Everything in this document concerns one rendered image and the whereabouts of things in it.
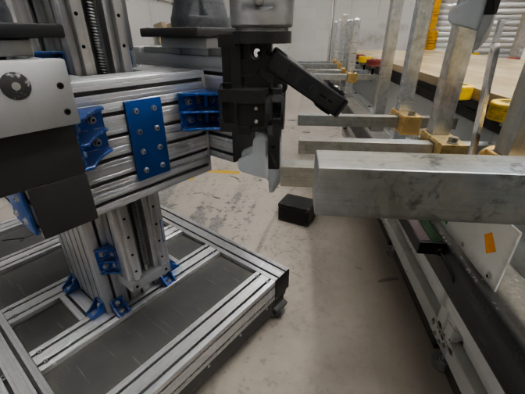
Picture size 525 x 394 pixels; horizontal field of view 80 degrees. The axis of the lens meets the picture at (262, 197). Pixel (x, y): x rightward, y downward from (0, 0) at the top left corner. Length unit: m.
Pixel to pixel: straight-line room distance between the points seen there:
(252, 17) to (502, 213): 0.30
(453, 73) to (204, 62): 0.55
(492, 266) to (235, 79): 0.44
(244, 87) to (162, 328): 0.85
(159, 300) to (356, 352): 0.73
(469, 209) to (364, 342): 1.17
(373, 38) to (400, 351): 7.63
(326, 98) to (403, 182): 0.25
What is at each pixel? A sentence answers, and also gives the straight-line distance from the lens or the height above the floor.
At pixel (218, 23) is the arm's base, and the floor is 1.05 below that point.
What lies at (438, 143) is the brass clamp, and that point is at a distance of 0.73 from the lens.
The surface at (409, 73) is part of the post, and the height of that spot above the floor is 0.93.
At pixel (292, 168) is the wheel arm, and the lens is 0.44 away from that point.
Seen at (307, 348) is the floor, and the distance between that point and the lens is 1.30.
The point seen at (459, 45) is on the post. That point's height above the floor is 1.01.
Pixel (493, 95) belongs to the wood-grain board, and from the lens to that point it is 0.95.
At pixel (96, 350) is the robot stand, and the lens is 1.13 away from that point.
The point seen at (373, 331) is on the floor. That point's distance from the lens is 1.40.
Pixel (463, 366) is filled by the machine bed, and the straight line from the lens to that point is 1.20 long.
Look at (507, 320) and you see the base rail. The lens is 0.53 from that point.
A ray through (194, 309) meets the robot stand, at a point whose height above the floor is 0.21.
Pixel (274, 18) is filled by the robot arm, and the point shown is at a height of 1.04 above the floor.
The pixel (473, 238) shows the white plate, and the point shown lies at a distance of 0.60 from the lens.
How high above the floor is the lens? 1.02
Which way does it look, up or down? 27 degrees down
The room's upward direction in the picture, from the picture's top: straight up
